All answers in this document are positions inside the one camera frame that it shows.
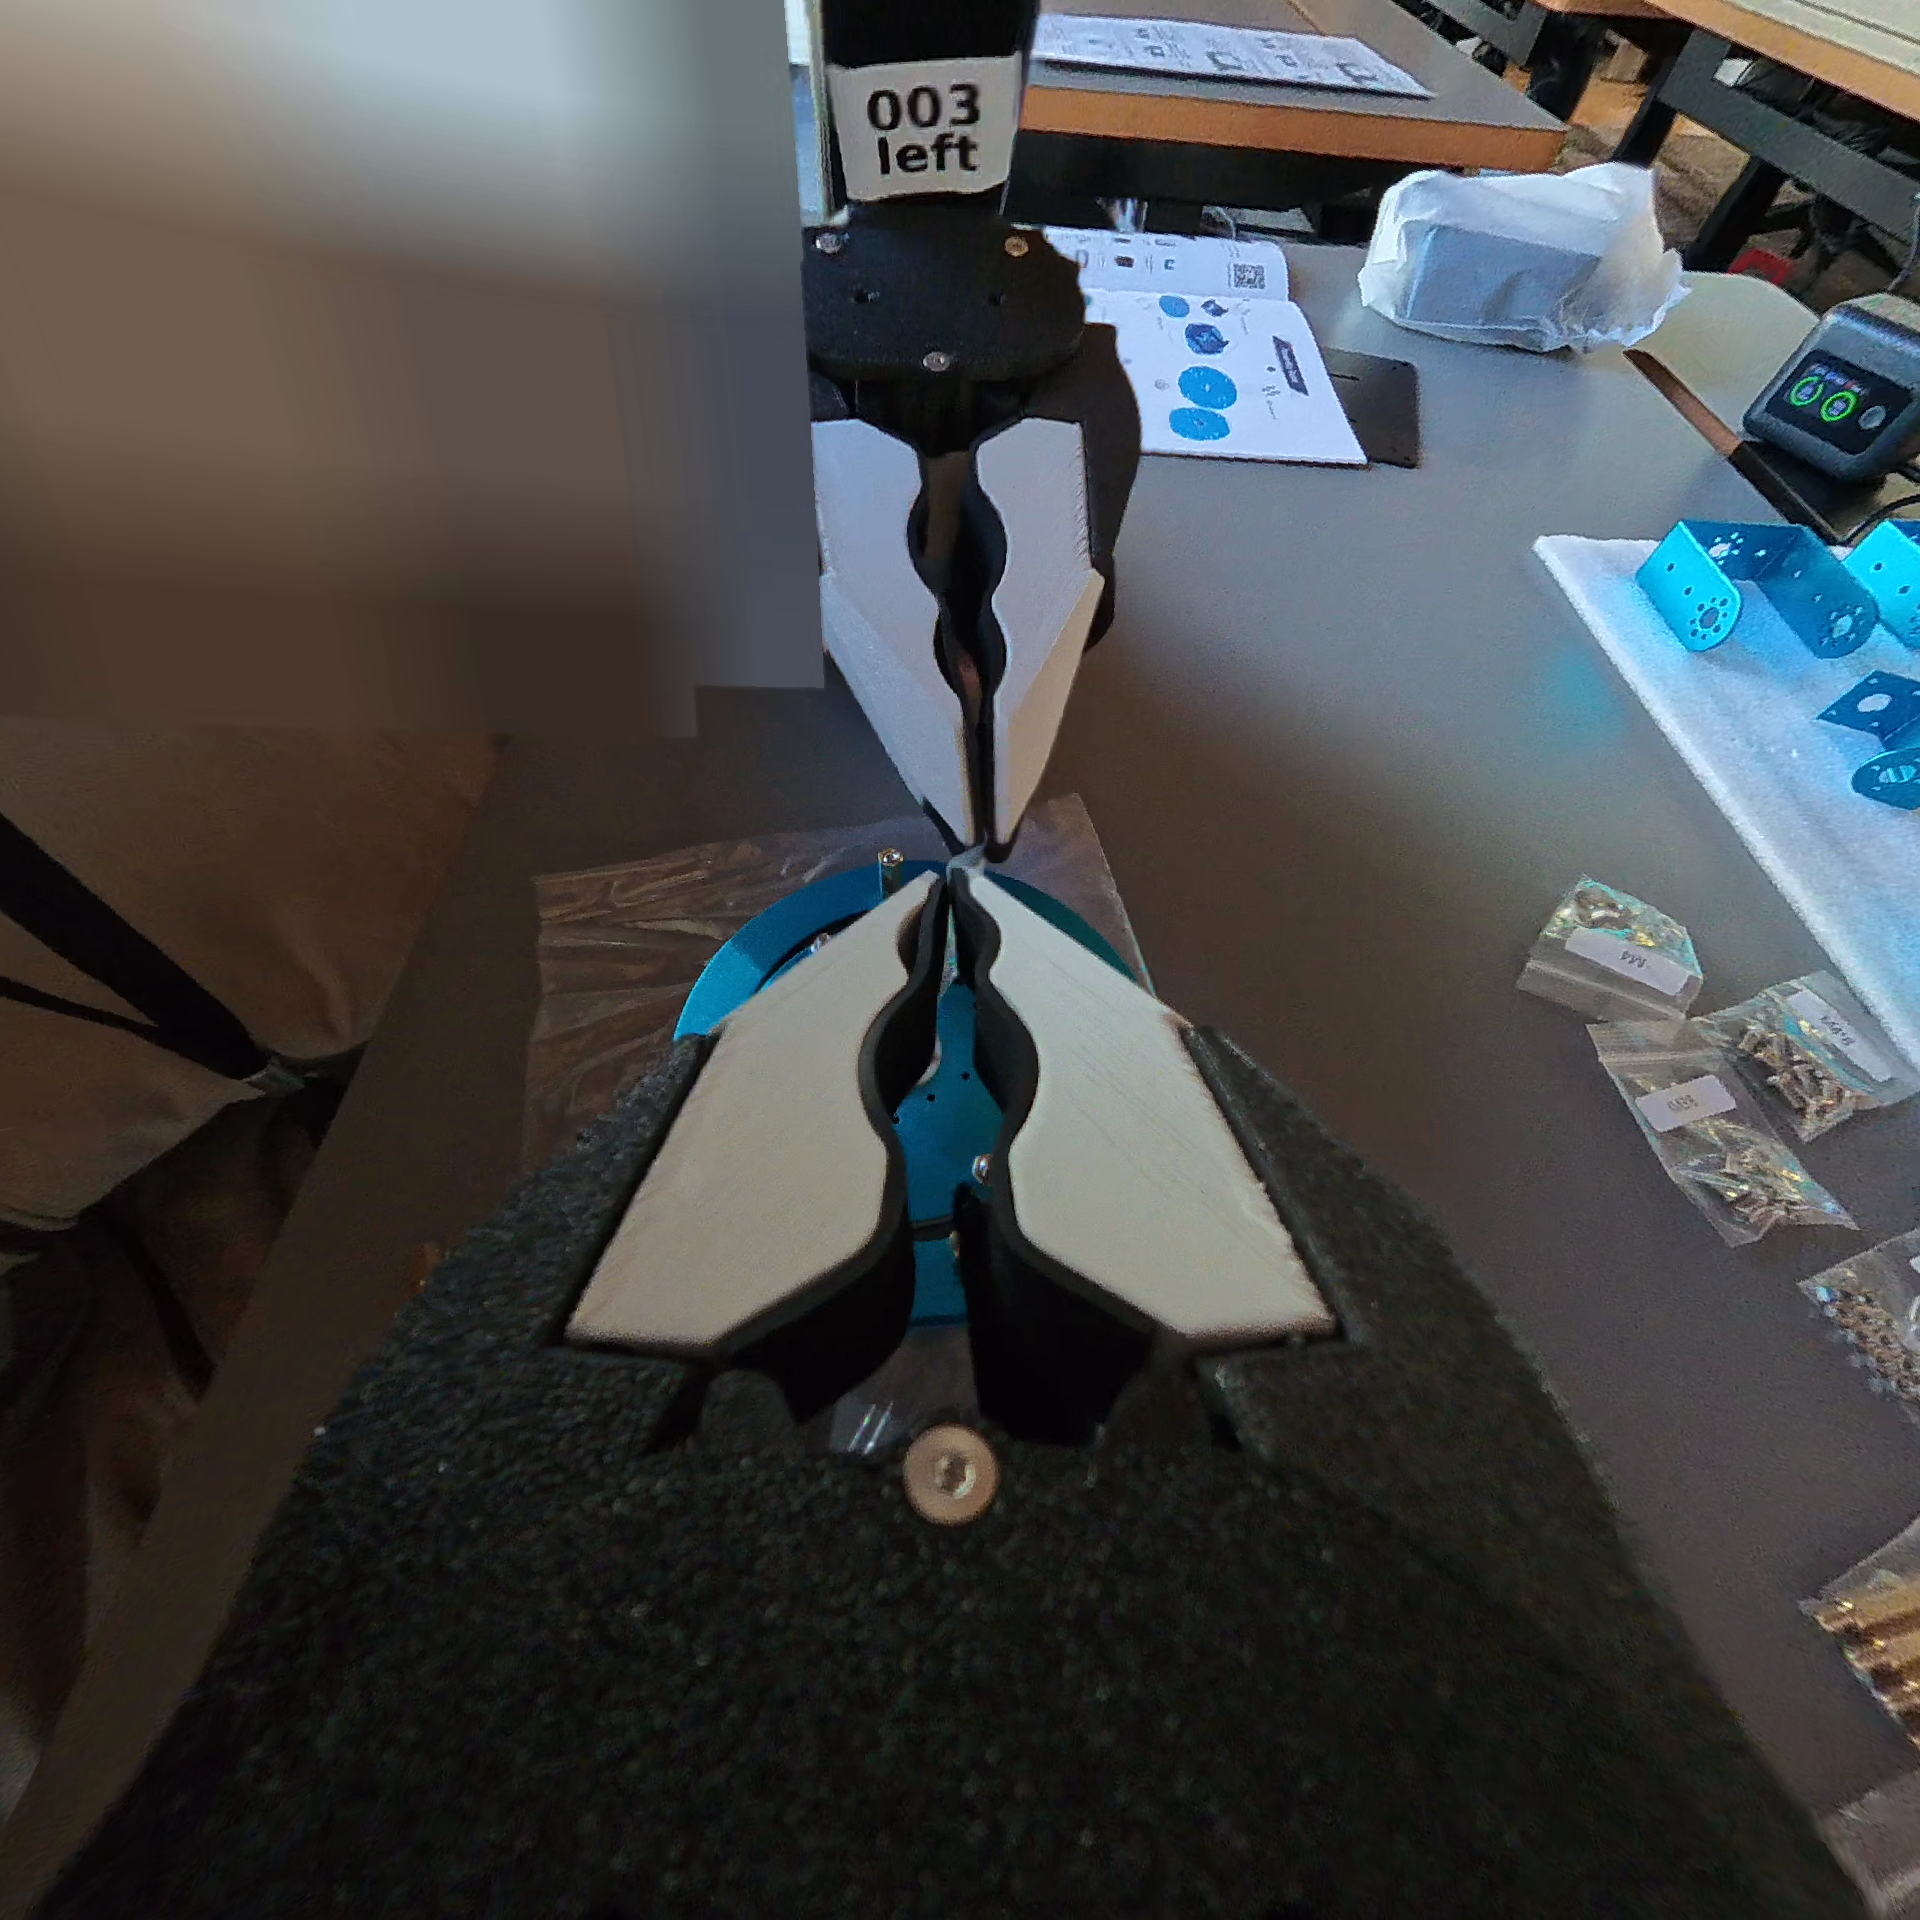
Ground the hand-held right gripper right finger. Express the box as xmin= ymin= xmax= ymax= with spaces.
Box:
xmin=948 ymin=870 xmax=1339 ymax=1446

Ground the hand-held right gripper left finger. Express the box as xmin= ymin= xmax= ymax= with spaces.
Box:
xmin=569 ymin=870 xmax=954 ymax=1412

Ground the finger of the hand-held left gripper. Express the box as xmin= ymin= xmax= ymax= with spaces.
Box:
xmin=815 ymin=422 xmax=983 ymax=860
xmin=967 ymin=417 xmax=1115 ymax=874

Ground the blue round metal base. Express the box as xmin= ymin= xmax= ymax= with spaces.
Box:
xmin=674 ymin=862 xmax=1157 ymax=1336

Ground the clear plastic bag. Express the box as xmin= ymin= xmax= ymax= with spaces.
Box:
xmin=533 ymin=793 xmax=1157 ymax=1189

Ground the white instruction booklet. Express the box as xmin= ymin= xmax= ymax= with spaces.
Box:
xmin=1048 ymin=227 xmax=1373 ymax=471

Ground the black flat plate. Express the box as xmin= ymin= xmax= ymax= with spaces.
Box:
xmin=1319 ymin=353 xmax=1420 ymax=471

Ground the printed paper sheet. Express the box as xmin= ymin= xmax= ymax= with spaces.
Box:
xmin=1032 ymin=13 xmax=1438 ymax=102

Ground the wooden table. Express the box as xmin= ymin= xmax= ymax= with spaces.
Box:
xmin=1016 ymin=0 xmax=1571 ymax=180

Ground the white wrapped package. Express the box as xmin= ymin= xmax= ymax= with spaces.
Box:
xmin=1360 ymin=162 xmax=1693 ymax=355

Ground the pile of small screw bags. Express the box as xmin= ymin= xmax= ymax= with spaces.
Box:
xmin=1514 ymin=874 xmax=1920 ymax=1920

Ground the beige jacket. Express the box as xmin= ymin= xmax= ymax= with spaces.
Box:
xmin=0 ymin=718 xmax=508 ymax=1249

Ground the white foam sheet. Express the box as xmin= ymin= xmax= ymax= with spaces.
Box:
xmin=1533 ymin=516 xmax=1920 ymax=1037

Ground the small grey display device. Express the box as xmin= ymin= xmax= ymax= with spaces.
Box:
xmin=1742 ymin=291 xmax=1920 ymax=487

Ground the black strap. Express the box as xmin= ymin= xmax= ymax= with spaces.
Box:
xmin=0 ymin=809 xmax=287 ymax=1091

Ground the blue metal U bracket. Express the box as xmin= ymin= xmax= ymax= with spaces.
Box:
xmin=1636 ymin=516 xmax=1886 ymax=663
xmin=1844 ymin=516 xmax=1920 ymax=651

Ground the blue flat metal bracket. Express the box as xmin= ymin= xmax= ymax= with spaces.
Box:
xmin=1817 ymin=667 xmax=1920 ymax=818

